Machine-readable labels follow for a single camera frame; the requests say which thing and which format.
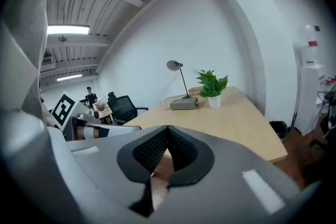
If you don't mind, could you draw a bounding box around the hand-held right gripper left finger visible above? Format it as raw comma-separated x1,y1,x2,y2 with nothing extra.
117,125,169,184

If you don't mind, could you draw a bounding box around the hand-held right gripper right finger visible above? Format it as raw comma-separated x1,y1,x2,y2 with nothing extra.
167,125,215,188

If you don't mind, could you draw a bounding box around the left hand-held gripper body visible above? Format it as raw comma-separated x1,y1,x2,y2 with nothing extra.
50,91,143,142

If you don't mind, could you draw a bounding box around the green plant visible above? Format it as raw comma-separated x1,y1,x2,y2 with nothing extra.
195,69,229,109

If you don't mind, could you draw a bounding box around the person's left forearm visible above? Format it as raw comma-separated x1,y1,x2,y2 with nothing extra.
39,88,57,129

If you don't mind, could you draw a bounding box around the long ceiling light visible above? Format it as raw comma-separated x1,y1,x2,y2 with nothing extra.
47,24,90,36
56,73,83,82

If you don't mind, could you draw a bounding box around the grey rectangular speaker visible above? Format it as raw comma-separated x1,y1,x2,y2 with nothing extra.
169,97,199,111

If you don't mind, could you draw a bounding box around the black mesh office chair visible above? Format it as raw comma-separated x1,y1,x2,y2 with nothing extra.
107,95,149,125

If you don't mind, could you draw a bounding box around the wooden box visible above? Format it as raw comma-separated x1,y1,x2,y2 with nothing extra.
188,87,206,97

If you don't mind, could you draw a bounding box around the black desk lamp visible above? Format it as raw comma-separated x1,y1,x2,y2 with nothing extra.
166,60,193,100

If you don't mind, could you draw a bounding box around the black trash bin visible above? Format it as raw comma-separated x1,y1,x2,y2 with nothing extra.
268,120,288,140

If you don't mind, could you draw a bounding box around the person's grey shirt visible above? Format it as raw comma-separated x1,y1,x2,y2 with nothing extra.
0,0,48,124

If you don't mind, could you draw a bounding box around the white water dispenser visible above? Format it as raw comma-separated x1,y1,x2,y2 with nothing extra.
293,63,327,136

